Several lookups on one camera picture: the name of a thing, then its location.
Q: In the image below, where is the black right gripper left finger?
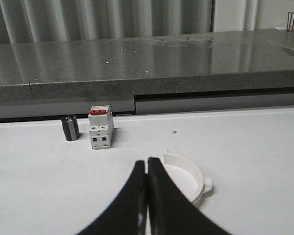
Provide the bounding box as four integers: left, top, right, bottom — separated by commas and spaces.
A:
79, 160, 147, 235

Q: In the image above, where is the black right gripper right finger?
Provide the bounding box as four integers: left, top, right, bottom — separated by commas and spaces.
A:
147, 157, 229, 235

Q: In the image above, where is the white half pipe clamp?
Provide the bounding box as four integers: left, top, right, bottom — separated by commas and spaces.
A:
163, 148, 213, 208

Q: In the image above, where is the black cylindrical capacitor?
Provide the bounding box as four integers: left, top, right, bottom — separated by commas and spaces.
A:
61, 115, 80, 141

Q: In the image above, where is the grey stone counter slab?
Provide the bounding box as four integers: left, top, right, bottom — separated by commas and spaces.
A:
0, 28, 294, 119

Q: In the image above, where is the white circuit breaker red switch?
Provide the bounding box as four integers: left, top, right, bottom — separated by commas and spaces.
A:
88, 105, 114, 150

